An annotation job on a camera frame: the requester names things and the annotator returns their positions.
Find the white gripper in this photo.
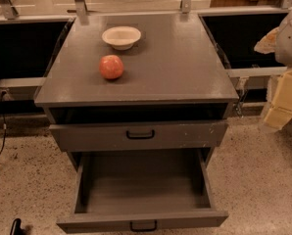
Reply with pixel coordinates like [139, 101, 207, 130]
[264, 69, 292, 130]

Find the grey drawer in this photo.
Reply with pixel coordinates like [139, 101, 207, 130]
[50, 120, 228, 152]
[57, 149, 228, 233]

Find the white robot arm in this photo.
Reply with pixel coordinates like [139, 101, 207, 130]
[254, 9, 292, 132]

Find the grey top drawer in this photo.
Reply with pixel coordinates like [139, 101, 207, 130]
[50, 120, 228, 152]

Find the grey drawer cabinet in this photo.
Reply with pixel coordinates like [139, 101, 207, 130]
[33, 13, 240, 171]

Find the white bowl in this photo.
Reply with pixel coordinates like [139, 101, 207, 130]
[102, 26, 141, 50]

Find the red apple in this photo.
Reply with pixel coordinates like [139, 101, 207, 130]
[99, 55, 124, 79]

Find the black object at floor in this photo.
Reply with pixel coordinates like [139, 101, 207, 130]
[10, 218, 23, 235]

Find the metal latch bracket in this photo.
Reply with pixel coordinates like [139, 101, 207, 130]
[235, 76, 249, 118]

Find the metal railing post centre-left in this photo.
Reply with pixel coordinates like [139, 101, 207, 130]
[71, 0, 89, 18]

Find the metal railing post left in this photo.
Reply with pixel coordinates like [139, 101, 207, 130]
[0, 0, 19, 20]

